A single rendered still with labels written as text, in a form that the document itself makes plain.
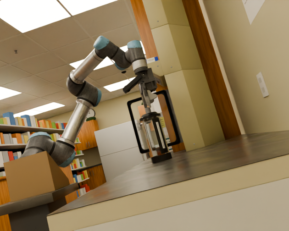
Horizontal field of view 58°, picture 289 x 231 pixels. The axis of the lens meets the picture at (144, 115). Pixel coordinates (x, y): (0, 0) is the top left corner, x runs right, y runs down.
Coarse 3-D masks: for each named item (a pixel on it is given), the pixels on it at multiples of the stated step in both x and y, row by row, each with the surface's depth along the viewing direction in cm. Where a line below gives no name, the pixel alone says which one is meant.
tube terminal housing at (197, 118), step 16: (160, 32) 159; (176, 32) 161; (160, 48) 158; (176, 48) 157; (192, 48) 167; (176, 64) 156; (192, 64) 162; (176, 80) 155; (192, 80) 158; (176, 96) 154; (192, 96) 154; (208, 96) 163; (176, 112) 153; (192, 112) 152; (208, 112) 159; (192, 128) 151; (208, 128) 155; (192, 144) 150; (208, 144) 151
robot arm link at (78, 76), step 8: (96, 40) 135; (104, 40) 132; (96, 48) 133; (104, 48) 132; (112, 48) 134; (88, 56) 142; (96, 56) 137; (104, 56) 137; (112, 56) 136; (80, 64) 148; (88, 64) 143; (96, 64) 142; (72, 72) 154; (80, 72) 148; (88, 72) 148; (72, 80) 153; (80, 80) 154; (72, 88) 158; (80, 88) 159
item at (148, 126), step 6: (144, 120) 126; (150, 120) 125; (144, 126) 127; (150, 126) 125; (144, 132) 128; (150, 132) 125; (150, 138) 125; (156, 138) 124; (150, 144) 125; (156, 144) 124; (150, 150) 126; (156, 150) 123; (168, 150) 126
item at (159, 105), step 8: (160, 96) 187; (136, 104) 191; (152, 104) 188; (160, 104) 187; (136, 112) 191; (144, 112) 189; (160, 112) 186; (168, 112) 185; (136, 120) 190; (168, 120) 185; (168, 128) 184; (144, 136) 188; (168, 136) 184; (144, 144) 188
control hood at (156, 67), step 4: (148, 64) 158; (152, 64) 158; (156, 64) 158; (160, 64) 157; (152, 68) 158; (156, 68) 157; (160, 68) 157; (156, 72) 157; (160, 72) 157; (156, 76) 162; (160, 76) 157; (164, 76) 160; (164, 80) 169; (164, 84) 181
